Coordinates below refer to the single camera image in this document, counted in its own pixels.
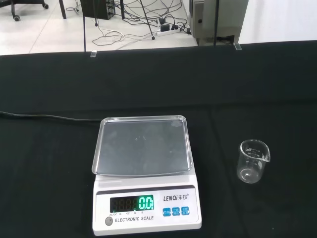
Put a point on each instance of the white power strip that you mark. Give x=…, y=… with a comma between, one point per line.
x=167, y=32

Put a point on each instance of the black power adapter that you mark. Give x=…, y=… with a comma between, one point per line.
x=165, y=27

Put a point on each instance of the clear plastic cloth clip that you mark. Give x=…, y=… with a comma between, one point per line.
x=237, y=46
x=93, y=53

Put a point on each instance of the black tripod leg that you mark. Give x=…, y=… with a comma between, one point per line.
x=148, y=22

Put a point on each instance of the thin black stand pole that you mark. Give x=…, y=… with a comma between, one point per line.
x=216, y=22
x=85, y=34

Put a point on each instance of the grey metal cabinet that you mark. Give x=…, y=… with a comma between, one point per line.
x=208, y=17

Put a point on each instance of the black computer tower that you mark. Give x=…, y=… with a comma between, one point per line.
x=96, y=8

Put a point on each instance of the black table leg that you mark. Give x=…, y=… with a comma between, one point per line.
x=62, y=8

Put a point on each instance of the black office chair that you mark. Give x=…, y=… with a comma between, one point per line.
x=13, y=7

